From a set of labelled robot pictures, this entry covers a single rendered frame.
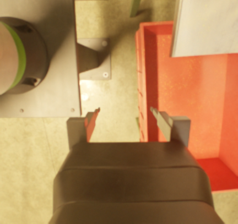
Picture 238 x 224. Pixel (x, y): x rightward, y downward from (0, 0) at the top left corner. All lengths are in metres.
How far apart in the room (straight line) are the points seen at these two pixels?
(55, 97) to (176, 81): 0.53
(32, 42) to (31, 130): 1.26
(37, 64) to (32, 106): 0.10
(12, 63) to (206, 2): 0.38
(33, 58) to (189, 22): 0.33
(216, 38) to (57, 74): 0.38
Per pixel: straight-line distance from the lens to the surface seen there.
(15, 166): 1.82
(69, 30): 0.36
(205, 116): 0.85
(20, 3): 0.40
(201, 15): 0.44
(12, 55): 0.28
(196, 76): 0.79
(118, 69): 1.26
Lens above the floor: 1.26
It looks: 75 degrees down
